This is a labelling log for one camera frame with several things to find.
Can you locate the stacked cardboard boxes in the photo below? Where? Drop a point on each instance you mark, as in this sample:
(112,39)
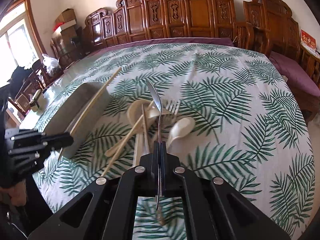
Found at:
(65,24)

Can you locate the dark brown wooden chopstick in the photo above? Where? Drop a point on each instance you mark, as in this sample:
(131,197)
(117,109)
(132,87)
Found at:
(145,131)

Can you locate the grey metal tray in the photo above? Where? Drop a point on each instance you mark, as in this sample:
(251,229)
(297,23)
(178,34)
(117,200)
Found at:
(66,116)

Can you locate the white plastic bag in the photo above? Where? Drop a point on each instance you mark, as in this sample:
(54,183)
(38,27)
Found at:
(51,64)

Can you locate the metal spoon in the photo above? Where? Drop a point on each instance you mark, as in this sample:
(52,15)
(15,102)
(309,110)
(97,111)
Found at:
(158,105)

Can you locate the carved wooden bench back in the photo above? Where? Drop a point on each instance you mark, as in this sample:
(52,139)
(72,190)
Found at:
(139,20)

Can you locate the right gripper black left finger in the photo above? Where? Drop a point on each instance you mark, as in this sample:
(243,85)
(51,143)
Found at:
(149,187)

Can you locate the red paper box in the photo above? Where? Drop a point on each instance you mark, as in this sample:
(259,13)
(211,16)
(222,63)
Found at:
(308,40)

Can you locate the cream plastic fork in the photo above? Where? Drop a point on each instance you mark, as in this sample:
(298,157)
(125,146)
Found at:
(170,112)

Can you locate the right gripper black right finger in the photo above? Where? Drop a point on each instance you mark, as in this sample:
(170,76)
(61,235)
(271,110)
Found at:
(172,174)

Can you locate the purple seat cushion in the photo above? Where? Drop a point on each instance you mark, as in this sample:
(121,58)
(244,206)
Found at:
(297,77)

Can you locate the person's left hand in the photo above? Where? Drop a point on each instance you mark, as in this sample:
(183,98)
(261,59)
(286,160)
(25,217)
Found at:
(17,194)

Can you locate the carved wooden armchair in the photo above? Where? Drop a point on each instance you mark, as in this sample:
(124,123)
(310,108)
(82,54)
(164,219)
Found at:
(268,27)

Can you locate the window with wooden frame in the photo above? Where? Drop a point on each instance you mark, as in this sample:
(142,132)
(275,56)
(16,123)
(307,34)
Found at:
(21,44)

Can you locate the light bamboo chopstick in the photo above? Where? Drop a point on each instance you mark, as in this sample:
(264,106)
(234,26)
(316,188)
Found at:
(93,100)
(129,135)

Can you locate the cream plastic spoon small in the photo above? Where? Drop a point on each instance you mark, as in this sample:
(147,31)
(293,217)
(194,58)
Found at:
(180,129)

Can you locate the palm leaf tablecloth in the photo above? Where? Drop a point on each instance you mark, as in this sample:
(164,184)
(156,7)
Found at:
(248,128)

